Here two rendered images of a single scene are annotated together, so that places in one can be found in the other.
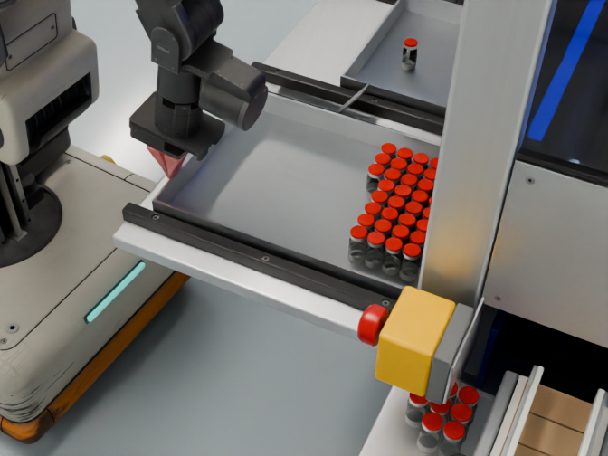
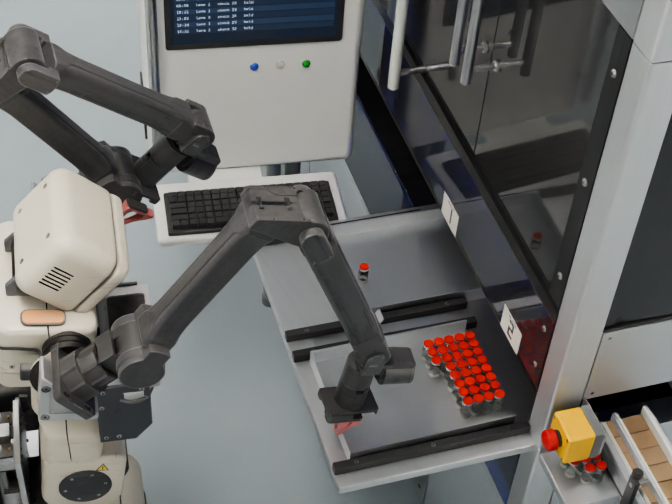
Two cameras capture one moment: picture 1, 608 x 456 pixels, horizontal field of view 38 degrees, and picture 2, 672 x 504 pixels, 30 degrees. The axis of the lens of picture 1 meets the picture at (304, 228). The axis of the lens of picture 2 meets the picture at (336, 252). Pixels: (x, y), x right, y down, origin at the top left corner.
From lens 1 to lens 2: 1.69 m
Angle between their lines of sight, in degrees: 31
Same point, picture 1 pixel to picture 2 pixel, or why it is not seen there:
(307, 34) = (282, 292)
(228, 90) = (401, 367)
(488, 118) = (593, 324)
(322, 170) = not seen: hidden behind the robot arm
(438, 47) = (363, 256)
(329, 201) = (418, 392)
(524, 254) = (605, 368)
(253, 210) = (390, 423)
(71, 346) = not seen: outside the picture
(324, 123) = not seen: hidden behind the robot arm
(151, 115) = (334, 404)
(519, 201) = (604, 348)
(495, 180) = (594, 345)
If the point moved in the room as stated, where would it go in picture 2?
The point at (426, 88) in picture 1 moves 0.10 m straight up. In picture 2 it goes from (387, 289) to (391, 256)
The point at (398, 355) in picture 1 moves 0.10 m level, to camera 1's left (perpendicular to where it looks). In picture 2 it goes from (579, 445) to (542, 474)
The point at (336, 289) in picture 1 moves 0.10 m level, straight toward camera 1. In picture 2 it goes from (481, 437) to (517, 472)
